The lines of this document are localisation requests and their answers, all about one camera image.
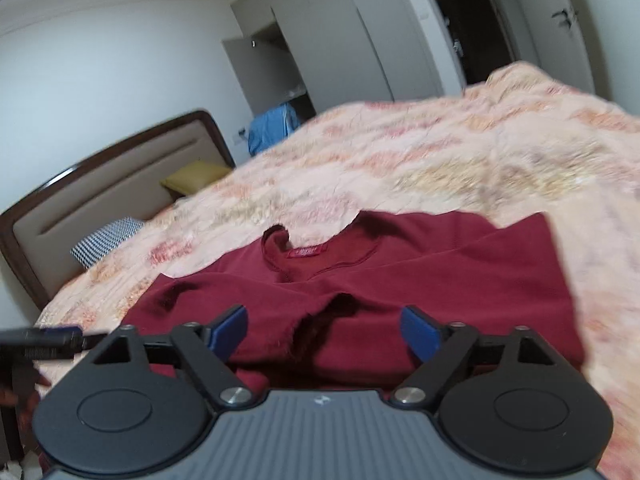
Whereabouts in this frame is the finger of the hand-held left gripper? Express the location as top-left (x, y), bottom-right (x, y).
top-left (0, 326), bottom-right (109, 360)

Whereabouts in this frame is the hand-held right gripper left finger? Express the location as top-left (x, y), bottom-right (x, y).
top-left (90, 304), bottom-right (252, 408)

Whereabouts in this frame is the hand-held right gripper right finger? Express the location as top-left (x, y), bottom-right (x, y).
top-left (390, 304), bottom-right (557, 408)

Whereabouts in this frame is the dark red sweater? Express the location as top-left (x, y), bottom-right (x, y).
top-left (120, 210), bottom-right (586, 392)

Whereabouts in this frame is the black white checkered pillow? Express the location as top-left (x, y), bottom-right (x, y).
top-left (71, 216), bottom-right (146, 269)

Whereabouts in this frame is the yellow pillow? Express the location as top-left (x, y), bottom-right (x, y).
top-left (160, 160), bottom-right (232, 196)

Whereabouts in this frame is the brown padded bed headboard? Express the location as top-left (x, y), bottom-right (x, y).
top-left (0, 109), bottom-right (237, 311)

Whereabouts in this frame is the floral peach blanket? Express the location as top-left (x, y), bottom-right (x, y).
top-left (30, 60), bottom-right (640, 480)

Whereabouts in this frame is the blue garment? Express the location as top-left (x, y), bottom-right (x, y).
top-left (247, 101), bottom-right (301, 157)

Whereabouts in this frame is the white room door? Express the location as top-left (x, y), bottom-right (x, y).
top-left (492, 0), bottom-right (621, 106)

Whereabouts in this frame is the grey wardrobe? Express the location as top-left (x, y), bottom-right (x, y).
top-left (222, 0), bottom-right (463, 116)

